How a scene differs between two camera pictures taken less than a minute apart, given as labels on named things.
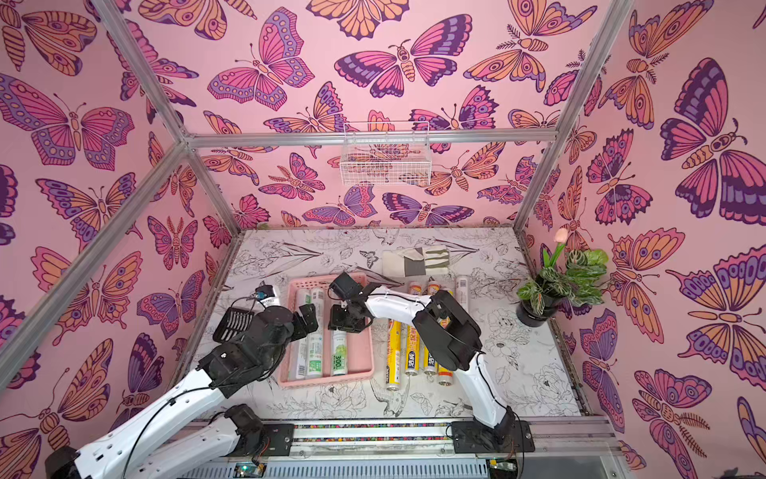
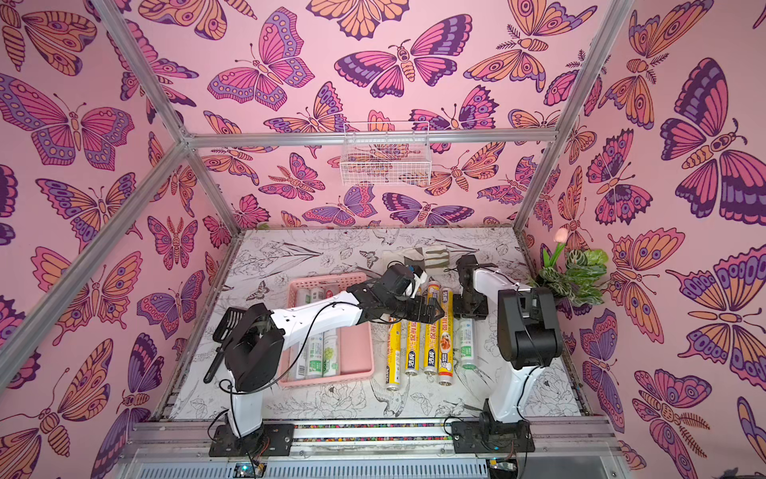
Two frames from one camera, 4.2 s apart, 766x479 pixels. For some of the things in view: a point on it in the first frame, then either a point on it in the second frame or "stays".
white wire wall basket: x=386 y=154 stays
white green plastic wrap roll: x=315 y=341 stays
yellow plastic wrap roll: x=412 y=347 stays
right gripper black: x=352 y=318 → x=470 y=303
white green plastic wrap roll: x=339 y=352 → x=330 y=340
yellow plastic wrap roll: x=431 y=363 stays
